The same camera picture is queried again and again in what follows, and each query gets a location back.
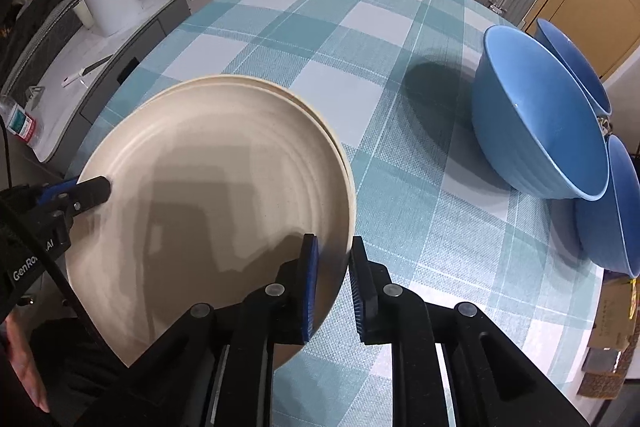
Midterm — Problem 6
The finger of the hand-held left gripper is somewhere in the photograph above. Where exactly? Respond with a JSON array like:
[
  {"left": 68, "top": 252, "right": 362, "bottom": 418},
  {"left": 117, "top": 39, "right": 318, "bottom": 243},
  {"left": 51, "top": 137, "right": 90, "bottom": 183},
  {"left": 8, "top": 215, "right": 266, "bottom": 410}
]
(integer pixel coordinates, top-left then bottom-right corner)
[
  {"left": 39, "top": 177, "right": 81, "bottom": 204},
  {"left": 60, "top": 176, "right": 112, "bottom": 220}
]

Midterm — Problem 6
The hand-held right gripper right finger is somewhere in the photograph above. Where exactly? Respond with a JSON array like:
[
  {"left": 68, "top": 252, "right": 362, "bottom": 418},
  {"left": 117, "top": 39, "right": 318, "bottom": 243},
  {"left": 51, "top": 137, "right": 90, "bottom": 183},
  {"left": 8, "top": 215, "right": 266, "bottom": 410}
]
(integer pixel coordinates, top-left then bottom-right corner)
[{"left": 348, "top": 235, "right": 591, "bottom": 427}]

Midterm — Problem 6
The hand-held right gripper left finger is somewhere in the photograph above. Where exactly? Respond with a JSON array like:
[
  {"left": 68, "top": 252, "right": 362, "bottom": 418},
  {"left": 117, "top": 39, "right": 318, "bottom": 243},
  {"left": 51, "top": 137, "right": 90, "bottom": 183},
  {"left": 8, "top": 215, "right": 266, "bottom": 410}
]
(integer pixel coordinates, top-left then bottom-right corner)
[{"left": 102, "top": 233, "right": 321, "bottom": 427}]

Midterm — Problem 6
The cream plate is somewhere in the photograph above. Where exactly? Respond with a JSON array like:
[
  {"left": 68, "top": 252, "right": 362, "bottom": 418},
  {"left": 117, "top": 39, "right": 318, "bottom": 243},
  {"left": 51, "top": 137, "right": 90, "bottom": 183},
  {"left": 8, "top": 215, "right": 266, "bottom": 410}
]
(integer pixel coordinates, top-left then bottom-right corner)
[
  {"left": 64, "top": 79, "right": 357, "bottom": 368},
  {"left": 150, "top": 75, "right": 357, "bottom": 218}
]

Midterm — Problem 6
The blue bowl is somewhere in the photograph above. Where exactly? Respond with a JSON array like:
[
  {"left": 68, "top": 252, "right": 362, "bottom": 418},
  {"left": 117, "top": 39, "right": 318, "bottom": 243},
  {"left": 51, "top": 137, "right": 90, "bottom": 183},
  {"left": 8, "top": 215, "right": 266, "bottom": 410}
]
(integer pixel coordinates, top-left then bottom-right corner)
[
  {"left": 535, "top": 18, "right": 613, "bottom": 118},
  {"left": 575, "top": 134, "right": 640, "bottom": 279},
  {"left": 471, "top": 25, "right": 612, "bottom": 201}
]

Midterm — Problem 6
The person's left hand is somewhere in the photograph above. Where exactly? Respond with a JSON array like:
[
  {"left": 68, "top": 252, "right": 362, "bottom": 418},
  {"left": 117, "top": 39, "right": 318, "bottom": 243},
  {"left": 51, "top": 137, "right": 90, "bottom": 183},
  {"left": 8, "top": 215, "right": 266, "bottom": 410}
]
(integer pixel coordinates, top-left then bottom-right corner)
[{"left": 2, "top": 302, "right": 51, "bottom": 414}]

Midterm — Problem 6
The plastic water bottle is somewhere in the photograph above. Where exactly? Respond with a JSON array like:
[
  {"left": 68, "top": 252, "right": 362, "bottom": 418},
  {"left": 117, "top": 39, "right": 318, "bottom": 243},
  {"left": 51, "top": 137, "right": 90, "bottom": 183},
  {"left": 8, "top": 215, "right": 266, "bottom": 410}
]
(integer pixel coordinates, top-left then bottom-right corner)
[{"left": 0, "top": 94, "right": 39, "bottom": 144}]

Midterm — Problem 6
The grey white utensil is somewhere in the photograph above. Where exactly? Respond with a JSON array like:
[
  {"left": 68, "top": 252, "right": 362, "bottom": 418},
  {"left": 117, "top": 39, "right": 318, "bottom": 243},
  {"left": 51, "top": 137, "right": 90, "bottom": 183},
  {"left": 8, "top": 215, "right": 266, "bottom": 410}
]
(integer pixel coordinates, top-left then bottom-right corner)
[{"left": 61, "top": 53, "right": 114, "bottom": 88}]

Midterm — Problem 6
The grey side cabinet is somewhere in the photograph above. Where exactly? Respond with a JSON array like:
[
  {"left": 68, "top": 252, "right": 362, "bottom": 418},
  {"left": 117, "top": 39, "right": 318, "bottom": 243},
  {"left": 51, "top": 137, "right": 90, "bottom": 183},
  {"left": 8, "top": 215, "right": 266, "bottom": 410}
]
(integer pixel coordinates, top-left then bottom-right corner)
[{"left": 0, "top": 0, "right": 193, "bottom": 165}]

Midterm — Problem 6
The dark grey bag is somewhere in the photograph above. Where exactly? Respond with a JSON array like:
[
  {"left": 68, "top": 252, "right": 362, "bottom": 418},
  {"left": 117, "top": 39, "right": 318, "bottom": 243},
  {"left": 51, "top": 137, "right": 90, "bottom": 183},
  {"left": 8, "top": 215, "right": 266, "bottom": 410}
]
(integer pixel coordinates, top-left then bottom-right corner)
[{"left": 0, "top": 0, "right": 83, "bottom": 80}]

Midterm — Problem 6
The small white cup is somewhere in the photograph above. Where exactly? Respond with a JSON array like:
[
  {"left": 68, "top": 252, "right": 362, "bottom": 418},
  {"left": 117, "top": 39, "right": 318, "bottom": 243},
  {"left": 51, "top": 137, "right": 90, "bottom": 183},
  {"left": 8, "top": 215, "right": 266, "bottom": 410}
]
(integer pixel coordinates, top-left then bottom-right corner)
[{"left": 73, "top": 1, "right": 97, "bottom": 30}]

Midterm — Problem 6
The cardboard box cat print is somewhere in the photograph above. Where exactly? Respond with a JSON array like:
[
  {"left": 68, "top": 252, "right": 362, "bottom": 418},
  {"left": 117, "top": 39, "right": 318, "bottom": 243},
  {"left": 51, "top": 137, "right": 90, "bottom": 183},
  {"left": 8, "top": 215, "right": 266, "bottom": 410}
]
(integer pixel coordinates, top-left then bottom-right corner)
[{"left": 589, "top": 278, "right": 637, "bottom": 352}]

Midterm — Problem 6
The black cable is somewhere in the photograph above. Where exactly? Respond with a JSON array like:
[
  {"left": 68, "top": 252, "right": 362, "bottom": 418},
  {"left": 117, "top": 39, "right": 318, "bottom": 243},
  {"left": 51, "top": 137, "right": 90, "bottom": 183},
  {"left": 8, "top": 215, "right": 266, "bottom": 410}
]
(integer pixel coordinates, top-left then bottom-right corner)
[{"left": 0, "top": 197, "right": 108, "bottom": 353}]

